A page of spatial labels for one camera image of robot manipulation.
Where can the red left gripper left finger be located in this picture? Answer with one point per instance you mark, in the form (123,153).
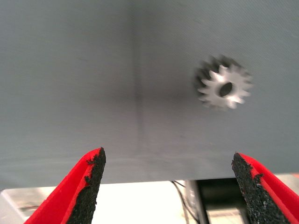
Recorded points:
(70,198)

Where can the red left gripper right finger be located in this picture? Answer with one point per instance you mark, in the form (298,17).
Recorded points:
(264,198)

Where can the small steel planetary gear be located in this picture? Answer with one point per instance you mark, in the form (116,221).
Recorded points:
(238,77)

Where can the dark grey table cloth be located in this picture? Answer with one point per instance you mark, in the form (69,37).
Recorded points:
(70,70)

